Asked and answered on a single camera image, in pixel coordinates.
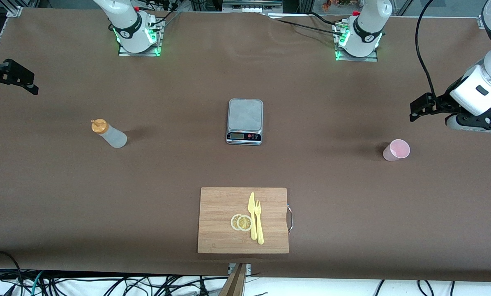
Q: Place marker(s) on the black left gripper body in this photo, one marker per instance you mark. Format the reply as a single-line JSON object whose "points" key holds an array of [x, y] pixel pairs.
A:
{"points": [[441, 103]]}

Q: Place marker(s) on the pink plastic cup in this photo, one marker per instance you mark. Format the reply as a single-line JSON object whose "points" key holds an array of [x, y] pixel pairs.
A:
{"points": [[393, 155]]}

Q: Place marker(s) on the translucent sauce bottle orange cap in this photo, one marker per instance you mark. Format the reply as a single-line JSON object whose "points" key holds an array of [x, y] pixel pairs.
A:
{"points": [[114, 137]]}

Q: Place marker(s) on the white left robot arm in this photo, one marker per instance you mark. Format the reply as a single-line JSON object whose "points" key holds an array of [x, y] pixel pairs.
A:
{"points": [[366, 28]]}

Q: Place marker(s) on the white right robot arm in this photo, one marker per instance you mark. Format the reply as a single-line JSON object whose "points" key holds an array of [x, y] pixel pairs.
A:
{"points": [[126, 24]]}

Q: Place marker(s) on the orange toy items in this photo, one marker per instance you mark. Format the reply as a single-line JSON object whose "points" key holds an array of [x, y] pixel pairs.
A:
{"points": [[327, 4]]}

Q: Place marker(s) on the brown paper table cover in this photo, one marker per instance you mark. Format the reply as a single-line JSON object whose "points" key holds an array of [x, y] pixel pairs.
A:
{"points": [[105, 205]]}

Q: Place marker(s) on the silver digital kitchen scale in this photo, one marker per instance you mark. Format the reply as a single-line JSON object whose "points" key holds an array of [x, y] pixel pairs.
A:
{"points": [[237, 135]]}

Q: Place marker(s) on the grey power strip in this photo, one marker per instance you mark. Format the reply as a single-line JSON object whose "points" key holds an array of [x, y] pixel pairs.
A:
{"points": [[251, 9]]}

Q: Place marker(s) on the yellow plastic fork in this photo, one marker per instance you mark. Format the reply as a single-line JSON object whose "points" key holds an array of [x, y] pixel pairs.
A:
{"points": [[260, 234]]}

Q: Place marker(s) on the yellow plastic knife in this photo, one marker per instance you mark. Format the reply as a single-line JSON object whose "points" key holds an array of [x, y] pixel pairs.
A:
{"points": [[253, 230]]}

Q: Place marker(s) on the lemon slice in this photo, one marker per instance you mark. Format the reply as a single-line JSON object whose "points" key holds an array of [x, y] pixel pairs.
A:
{"points": [[244, 223], [233, 222]]}

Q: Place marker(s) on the bamboo cutting board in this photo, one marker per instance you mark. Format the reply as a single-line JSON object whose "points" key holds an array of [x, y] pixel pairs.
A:
{"points": [[220, 222]]}

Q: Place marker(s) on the aluminium frame corner bracket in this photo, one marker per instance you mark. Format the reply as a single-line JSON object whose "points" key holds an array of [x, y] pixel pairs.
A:
{"points": [[480, 22], [14, 11]]}

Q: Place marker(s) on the small metal table bracket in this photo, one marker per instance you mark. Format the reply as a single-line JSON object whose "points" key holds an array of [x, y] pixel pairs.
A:
{"points": [[248, 268]]}

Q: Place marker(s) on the wooden post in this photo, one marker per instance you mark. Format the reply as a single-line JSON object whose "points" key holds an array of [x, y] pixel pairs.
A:
{"points": [[235, 285]]}

